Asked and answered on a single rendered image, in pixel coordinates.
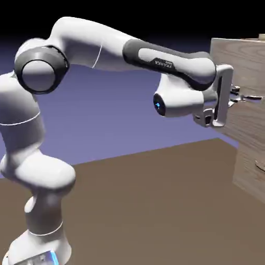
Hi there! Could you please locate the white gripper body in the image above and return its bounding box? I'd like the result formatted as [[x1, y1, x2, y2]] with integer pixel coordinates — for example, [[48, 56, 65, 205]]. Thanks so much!
[[212, 64, 235, 127]]

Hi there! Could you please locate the light wood cabinet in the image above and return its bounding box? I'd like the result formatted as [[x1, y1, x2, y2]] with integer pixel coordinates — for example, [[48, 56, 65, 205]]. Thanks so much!
[[210, 33, 265, 205]]

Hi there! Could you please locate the wide wood drawer front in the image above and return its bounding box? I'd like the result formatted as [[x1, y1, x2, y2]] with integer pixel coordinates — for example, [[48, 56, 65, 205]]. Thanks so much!
[[210, 37, 265, 166]]

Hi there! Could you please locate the narrow wood drawer front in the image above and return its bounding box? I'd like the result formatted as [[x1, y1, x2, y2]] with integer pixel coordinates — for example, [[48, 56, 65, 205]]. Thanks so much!
[[232, 144, 265, 205]]

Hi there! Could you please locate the curved metal drawer handle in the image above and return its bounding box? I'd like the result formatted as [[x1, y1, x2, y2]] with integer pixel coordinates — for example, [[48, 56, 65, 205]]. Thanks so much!
[[238, 94, 264, 102], [254, 159, 265, 172]]

